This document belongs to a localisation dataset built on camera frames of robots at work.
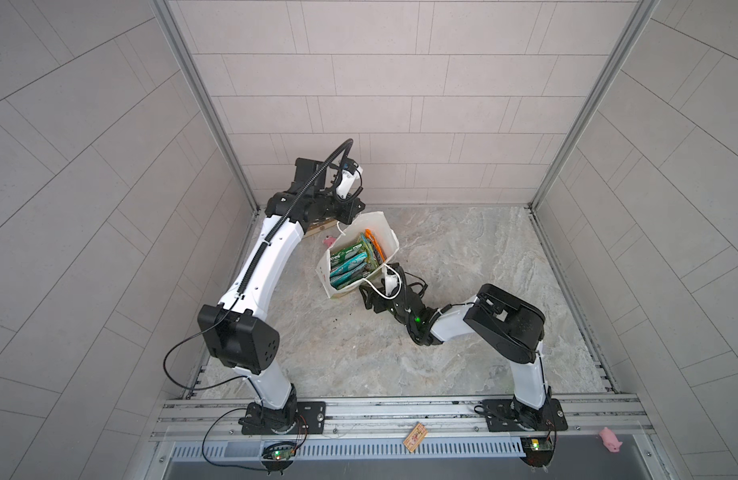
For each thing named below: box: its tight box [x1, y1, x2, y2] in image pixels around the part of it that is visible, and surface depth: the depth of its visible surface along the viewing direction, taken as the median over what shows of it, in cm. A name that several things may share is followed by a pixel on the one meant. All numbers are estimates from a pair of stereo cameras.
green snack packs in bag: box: [329, 233, 380, 290], surface depth 88 cm
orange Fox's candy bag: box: [364, 228, 387, 262], surface depth 88 cm
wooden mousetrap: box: [403, 422, 428, 453], surface depth 69 cm
